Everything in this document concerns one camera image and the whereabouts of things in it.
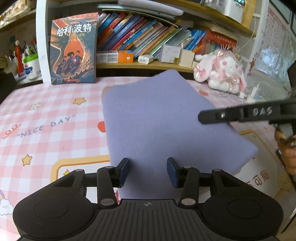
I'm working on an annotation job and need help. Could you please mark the white charger cube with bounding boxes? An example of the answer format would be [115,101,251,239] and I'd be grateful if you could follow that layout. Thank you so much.
[138,54,154,65]

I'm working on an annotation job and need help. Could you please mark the white tablet on books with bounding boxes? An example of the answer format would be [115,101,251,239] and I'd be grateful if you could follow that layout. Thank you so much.
[97,0,184,20]

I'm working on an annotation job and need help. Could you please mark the purple and brown sweater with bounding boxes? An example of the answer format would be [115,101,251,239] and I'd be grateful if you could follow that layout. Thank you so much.
[102,70,258,199]

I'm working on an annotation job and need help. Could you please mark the white jar green lid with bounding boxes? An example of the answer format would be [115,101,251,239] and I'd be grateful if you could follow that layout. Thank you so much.
[23,53,41,80]

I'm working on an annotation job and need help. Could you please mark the orange white toothpaste box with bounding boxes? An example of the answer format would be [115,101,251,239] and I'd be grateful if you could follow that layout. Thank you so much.
[96,50,134,64]

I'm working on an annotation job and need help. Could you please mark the Harry Potter book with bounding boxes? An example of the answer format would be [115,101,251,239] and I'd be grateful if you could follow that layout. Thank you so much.
[50,12,98,85]

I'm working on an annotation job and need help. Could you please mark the red tassel ornament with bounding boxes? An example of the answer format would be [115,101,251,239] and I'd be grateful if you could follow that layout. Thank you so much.
[15,40,23,75]

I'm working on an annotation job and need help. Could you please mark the white note card box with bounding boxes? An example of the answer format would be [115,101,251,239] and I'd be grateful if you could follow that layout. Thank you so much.
[159,44,181,64]

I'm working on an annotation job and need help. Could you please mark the pink white bunny plush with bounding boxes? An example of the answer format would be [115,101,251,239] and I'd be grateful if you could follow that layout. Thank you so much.
[194,49,247,94]

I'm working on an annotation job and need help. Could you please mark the cream pen holder box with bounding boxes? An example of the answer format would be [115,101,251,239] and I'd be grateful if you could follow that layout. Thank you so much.
[179,49,195,68]

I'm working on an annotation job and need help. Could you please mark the wooden shelf board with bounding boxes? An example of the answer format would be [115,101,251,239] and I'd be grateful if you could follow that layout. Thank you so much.
[96,61,194,73]

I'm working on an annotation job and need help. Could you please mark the person right hand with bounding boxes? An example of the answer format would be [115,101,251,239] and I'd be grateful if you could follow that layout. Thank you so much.
[274,128,296,175]

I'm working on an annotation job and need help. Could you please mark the row of colourful books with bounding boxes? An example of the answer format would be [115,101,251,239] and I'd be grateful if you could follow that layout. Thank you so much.
[97,12,237,60]

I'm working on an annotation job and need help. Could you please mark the pink checkered desk mat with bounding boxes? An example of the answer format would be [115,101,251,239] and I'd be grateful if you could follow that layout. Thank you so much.
[1,77,295,240]

